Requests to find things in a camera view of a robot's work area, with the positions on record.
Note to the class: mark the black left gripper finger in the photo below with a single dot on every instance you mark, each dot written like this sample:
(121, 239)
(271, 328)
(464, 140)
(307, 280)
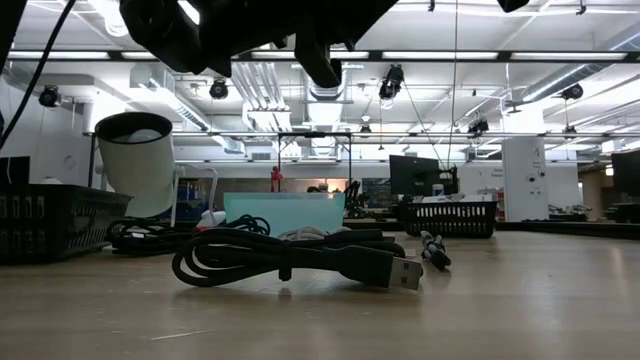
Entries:
(320, 60)
(165, 30)

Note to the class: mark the small black slotted plastic basket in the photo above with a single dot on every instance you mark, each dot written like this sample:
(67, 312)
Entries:
(450, 220)

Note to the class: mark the white cylindrical desk lamp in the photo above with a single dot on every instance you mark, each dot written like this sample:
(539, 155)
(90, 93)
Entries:
(140, 170)

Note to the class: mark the background black robot arm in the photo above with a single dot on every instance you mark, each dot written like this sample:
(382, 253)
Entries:
(353, 197)

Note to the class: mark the person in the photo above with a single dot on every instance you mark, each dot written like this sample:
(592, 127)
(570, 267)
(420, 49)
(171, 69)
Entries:
(320, 188)

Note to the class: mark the teal translucent plastic bin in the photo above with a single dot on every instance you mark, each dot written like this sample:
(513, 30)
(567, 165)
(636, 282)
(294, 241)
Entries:
(300, 210)

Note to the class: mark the black box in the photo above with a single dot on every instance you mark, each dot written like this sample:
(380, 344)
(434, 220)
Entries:
(14, 171)

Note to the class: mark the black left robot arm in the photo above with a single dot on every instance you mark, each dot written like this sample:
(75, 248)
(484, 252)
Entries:
(10, 25)

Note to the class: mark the black hanging ceiling camera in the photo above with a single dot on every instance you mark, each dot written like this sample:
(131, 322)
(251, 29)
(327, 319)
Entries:
(478, 126)
(49, 96)
(218, 89)
(572, 91)
(391, 82)

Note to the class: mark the large black slotted plastic basket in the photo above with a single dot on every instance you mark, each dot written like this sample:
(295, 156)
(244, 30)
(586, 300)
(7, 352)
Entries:
(60, 220)

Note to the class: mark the red background object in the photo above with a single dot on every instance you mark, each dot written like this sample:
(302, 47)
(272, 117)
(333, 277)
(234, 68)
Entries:
(276, 177)

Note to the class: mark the black computer monitor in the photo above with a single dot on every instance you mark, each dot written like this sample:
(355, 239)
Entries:
(627, 172)
(412, 175)

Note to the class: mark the black overhead frame bar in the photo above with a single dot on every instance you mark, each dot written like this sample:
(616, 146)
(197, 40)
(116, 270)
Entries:
(450, 60)

